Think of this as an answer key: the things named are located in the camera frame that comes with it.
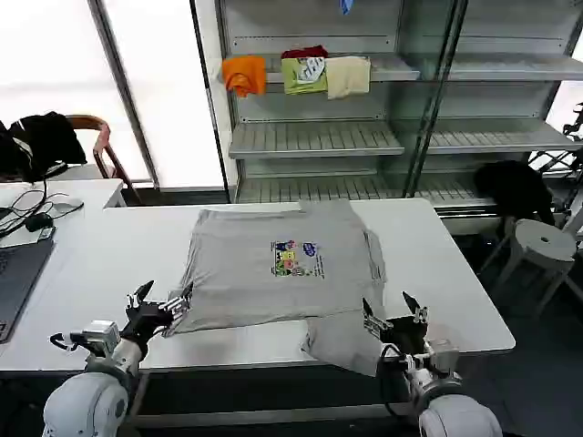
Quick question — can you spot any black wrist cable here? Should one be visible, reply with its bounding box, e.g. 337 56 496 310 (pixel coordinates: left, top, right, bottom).
379 342 414 416
48 333 77 352

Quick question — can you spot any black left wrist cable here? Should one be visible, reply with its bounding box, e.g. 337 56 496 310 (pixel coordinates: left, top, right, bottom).
48 333 77 352

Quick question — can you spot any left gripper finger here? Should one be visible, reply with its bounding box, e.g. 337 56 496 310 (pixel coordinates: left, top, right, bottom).
126 279 156 313
159 281 195 320

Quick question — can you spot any grey printed t-shirt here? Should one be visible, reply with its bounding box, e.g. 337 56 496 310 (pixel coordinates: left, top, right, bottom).
161 198 389 379

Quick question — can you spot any grey metal shelf with clothes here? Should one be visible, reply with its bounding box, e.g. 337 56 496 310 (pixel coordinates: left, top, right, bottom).
189 0 583 224

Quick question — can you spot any grey metal table frame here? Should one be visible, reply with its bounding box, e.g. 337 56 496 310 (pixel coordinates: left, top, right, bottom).
127 358 425 430

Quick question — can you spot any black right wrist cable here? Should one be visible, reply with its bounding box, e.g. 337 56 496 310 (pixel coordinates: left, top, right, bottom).
379 342 414 416

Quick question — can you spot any black metal frame equipment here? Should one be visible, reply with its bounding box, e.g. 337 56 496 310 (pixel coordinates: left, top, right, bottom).
527 102 583 229

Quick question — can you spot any black garment on stool side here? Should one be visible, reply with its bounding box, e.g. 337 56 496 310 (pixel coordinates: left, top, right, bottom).
473 159 557 229

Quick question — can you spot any dark grey laptop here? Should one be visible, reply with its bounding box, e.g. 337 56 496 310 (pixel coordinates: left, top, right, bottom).
0 236 56 345

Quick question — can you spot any thin black desk cable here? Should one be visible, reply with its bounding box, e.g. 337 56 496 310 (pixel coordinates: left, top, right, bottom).
0 176 86 239

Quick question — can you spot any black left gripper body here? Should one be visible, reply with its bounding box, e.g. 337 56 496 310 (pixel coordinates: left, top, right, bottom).
119 300 173 340

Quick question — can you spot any brown wooden chair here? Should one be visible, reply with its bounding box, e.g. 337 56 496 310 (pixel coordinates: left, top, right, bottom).
66 114 143 204

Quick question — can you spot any white round stool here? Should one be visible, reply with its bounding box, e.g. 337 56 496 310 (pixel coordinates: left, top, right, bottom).
480 218 579 320

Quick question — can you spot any black jacket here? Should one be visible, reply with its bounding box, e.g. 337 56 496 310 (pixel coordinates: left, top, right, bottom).
0 110 88 181

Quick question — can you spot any white computer mouse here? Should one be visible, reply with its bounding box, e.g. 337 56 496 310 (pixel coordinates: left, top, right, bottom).
45 197 86 218

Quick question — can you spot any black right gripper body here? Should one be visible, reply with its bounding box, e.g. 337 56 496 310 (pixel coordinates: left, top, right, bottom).
384 315 430 357

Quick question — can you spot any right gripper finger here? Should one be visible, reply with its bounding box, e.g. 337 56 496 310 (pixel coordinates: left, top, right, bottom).
401 291 431 327
361 297 394 339

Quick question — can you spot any small black adapter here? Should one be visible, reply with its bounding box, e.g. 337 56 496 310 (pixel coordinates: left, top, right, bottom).
25 212 56 233

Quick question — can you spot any grey window frame post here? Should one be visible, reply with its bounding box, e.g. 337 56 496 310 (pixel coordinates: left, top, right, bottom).
86 0 161 190

